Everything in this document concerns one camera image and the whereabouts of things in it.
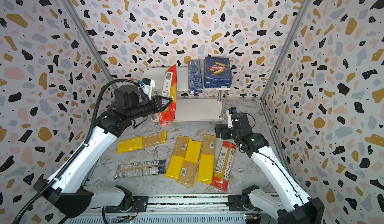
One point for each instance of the clear blue-end spaghetti bag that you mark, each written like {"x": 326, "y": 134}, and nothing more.
{"x": 141, "y": 169}

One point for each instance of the red-end spaghetti bag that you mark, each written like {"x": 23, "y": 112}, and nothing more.
{"x": 169, "y": 90}
{"x": 224, "y": 166}

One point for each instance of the blue Barilla penne box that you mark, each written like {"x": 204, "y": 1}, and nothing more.
{"x": 217, "y": 73}

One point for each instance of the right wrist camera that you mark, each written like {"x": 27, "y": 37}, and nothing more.
{"x": 229, "y": 113}

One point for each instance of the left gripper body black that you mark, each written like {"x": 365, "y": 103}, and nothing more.
{"x": 149, "y": 107}

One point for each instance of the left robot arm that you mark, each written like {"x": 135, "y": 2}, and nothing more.
{"x": 65, "y": 190}

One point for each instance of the yellow spaghetti bag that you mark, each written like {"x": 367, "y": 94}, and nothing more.
{"x": 190, "y": 163}
{"x": 142, "y": 142}
{"x": 175, "y": 166}
{"x": 207, "y": 160}

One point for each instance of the blue Barilla spaghetti box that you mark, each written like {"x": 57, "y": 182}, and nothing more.
{"x": 195, "y": 78}

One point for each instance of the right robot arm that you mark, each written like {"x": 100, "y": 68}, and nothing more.
{"x": 270, "y": 170}

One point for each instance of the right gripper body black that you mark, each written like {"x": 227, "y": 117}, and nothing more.
{"x": 224, "y": 131}

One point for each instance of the white two-tier shelf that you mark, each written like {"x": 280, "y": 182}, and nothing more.
{"x": 196, "y": 109}

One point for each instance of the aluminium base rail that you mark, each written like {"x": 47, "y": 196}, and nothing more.
{"x": 178, "y": 209}

